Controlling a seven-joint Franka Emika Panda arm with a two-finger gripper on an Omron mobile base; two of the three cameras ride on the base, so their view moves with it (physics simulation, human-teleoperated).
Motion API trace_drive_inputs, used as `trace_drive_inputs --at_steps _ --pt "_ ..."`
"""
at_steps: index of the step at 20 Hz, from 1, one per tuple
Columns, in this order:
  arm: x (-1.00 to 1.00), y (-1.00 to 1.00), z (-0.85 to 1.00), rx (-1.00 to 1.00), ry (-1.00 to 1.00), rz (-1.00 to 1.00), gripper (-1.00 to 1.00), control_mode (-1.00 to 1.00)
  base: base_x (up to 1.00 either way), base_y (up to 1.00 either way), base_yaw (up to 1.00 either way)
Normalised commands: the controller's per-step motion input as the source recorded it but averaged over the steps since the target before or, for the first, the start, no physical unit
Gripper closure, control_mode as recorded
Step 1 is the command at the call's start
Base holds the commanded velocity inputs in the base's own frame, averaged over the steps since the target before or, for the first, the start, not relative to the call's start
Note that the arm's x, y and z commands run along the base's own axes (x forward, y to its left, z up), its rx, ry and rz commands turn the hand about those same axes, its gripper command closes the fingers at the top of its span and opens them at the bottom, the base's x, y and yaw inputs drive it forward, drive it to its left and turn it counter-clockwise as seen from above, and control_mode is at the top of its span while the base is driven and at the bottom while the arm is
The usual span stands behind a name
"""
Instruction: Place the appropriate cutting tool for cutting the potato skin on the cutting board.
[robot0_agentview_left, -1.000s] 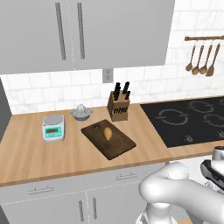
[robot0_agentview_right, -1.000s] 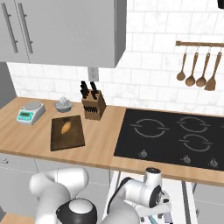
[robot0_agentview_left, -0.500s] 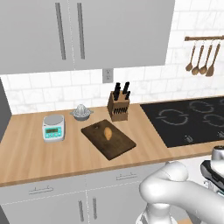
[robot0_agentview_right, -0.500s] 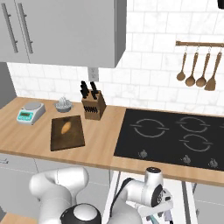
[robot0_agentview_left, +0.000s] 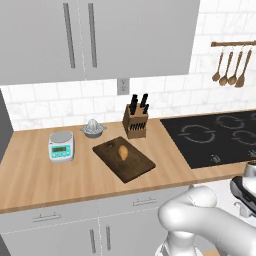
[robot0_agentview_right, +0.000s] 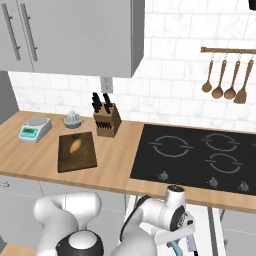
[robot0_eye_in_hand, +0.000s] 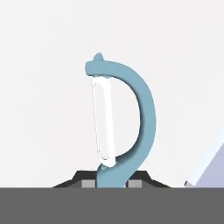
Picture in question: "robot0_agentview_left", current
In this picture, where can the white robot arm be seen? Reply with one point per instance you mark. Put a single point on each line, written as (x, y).
(196, 216)

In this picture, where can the brown potato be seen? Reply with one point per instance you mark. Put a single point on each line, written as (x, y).
(123, 153)

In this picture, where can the dark wooden cutting board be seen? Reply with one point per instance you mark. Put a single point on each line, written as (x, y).
(133, 166)

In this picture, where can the wooden knife block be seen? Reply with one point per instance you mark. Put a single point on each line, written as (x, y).
(136, 132)

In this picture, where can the grey citrus juicer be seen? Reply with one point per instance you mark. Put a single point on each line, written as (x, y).
(93, 128)

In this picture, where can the white kitchen scale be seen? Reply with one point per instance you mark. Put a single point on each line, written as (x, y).
(61, 150)

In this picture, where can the grey drawer front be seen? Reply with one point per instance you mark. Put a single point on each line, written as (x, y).
(66, 210)
(120, 205)

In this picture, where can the black hob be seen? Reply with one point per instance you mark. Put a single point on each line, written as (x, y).
(213, 143)

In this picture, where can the wooden hanging spoon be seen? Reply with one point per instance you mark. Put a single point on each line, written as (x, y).
(223, 80)
(232, 79)
(216, 76)

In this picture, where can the grey base cupboard door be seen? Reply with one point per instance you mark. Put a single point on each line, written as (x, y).
(50, 240)
(133, 233)

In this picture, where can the wooden hanging spatula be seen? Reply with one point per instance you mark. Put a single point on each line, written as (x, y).
(240, 81)

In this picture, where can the dark grey tall cabinet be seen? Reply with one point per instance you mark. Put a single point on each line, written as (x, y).
(4, 126)

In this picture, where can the grey wall outlet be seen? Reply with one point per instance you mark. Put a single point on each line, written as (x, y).
(123, 86)

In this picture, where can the grey wall cupboard door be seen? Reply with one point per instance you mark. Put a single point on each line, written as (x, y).
(143, 36)
(33, 40)

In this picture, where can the wooden wall rail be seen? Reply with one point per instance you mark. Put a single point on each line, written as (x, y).
(233, 43)

